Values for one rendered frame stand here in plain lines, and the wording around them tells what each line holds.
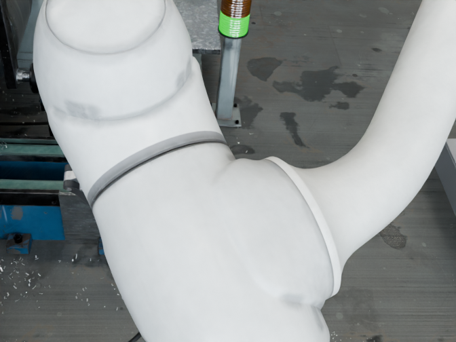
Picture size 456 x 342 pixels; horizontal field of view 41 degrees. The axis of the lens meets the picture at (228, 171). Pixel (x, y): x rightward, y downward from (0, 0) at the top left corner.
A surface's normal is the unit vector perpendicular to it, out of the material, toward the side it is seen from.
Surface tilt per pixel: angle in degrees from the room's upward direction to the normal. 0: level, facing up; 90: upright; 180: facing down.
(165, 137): 25
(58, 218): 90
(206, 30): 0
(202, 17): 0
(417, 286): 0
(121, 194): 53
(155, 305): 63
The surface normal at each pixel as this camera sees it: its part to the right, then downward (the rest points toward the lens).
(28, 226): 0.06, 0.71
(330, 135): 0.10, -0.70
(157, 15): 0.30, -0.40
